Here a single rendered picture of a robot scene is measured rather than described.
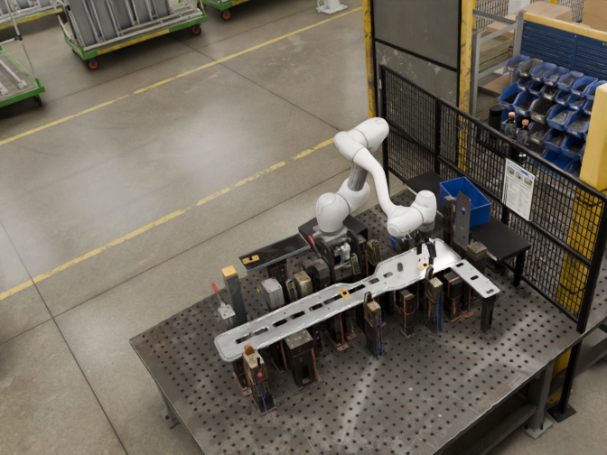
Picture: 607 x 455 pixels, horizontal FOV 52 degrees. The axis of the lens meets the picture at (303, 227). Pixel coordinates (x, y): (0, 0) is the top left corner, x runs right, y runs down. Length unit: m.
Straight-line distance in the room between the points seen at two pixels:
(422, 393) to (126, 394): 2.09
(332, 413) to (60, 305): 2.82
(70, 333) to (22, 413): 0.70
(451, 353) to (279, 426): 0.96
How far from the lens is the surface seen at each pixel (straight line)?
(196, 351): 3.55
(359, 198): 3.83
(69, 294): 5.37
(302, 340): 3.02
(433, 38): 5.40
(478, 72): 5.46
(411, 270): 3.36
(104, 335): 4.89
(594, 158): 3.05
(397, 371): 3.29
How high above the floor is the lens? 3.27
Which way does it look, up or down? 38 degrees down
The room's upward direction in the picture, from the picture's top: 8 degrees counter-clockwise
